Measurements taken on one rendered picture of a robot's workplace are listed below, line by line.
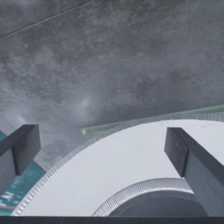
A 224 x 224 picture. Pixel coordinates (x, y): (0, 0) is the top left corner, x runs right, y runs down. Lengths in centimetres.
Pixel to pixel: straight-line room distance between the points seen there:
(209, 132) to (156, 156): 22
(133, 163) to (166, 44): 53
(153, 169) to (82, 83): 58
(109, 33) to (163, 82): 36
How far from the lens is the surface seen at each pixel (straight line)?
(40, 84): 103
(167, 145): 16
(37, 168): 182
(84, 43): 83
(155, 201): 65
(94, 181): 66
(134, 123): 77
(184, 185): 58
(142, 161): 63
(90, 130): 113
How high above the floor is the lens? 76
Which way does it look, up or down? 49 degrees down
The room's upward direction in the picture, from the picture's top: 171 degrees counter-clockwise
